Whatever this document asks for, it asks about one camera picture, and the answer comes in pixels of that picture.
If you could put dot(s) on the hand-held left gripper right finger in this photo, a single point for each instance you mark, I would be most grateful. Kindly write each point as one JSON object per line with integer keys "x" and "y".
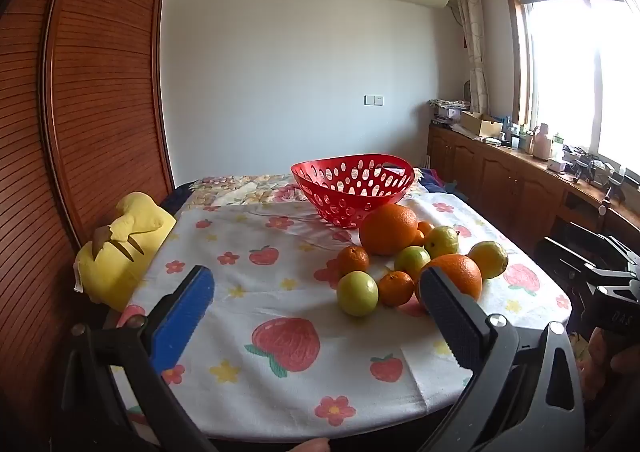
{"x": 450, "y": 314}

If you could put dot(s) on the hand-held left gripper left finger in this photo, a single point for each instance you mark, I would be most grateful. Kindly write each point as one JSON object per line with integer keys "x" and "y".
{"x": 182, "y": 317}

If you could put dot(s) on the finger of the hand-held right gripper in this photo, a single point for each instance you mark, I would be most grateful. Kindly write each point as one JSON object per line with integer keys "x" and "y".
{"x": 570, "y": 257}

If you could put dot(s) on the yellow-green lemon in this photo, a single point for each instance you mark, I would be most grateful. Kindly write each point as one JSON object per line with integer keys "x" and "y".
{"x": 442, "y": 241}
{"x": 489, "y": 259}
{"x": 357, "y": 293}
{"x": 411, "y": 262}

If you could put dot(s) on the large orange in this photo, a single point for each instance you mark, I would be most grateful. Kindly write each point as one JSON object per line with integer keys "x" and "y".
{"x": 387, "y": 229}
{"x": 457, "y": 274}

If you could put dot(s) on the small tangerine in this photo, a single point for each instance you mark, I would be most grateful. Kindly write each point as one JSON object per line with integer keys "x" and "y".
{"x": 353, "y": 260}
{"x": 425, "y": 228}
{"x": 395, "y": 288}

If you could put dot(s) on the red perforated plastic basket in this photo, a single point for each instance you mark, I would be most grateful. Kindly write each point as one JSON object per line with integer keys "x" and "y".
{"x": 334, "y": 214}

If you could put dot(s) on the person's right hand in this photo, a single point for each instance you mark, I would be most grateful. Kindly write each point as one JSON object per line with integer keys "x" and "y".
{"x": 607, "y": 367}

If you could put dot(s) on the person's left hand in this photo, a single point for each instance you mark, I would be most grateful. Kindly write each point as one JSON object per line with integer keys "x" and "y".
{"x": 310, "y": 446}

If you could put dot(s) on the yellow plush toy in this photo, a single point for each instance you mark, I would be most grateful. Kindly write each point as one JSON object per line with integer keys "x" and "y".
{"x": 125, "y": 257}

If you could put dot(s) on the long wooden cabinet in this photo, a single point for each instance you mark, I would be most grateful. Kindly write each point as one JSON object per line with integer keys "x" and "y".
{"x": 500, "y": 182}

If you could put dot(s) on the strawberry print white cloth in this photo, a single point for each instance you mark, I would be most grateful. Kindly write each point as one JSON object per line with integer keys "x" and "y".
{"x": 280, "y": 282}

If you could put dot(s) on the pink kettle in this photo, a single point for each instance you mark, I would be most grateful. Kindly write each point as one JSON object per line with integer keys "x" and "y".
{"x": 541, "y": 145}

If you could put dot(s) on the cardboard box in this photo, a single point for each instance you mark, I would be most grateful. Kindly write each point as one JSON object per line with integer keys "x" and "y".
{"x": 480, "y": 125}

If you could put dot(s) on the stack of folded items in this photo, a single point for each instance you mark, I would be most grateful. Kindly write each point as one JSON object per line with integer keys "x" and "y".
{"x": 447, "y": 110}

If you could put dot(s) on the patterned curtain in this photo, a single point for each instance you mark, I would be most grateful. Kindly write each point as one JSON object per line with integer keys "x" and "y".
{"x": 472, "y": 32}

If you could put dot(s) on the wooden louvered wardrobe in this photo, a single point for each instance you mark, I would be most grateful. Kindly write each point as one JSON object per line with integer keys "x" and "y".
{"x": 100, "y": 82}

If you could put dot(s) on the window with wooden frame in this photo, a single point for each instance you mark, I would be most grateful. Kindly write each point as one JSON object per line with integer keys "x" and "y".
{"x": 575, "y": 57}

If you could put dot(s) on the white wall switch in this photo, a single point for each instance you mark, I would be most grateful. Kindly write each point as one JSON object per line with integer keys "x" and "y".
{"x": 374, "y": 100}

